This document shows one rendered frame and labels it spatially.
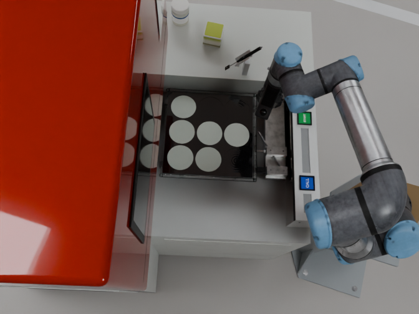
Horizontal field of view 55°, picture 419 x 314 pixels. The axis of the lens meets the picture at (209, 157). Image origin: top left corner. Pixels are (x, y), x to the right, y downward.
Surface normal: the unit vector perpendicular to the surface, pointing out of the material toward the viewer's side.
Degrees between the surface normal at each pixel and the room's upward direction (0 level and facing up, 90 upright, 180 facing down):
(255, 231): 0
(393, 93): 0
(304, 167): 0
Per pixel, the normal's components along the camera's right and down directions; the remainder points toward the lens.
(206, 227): 0.06, -0.32
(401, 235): -0.04, 0.38
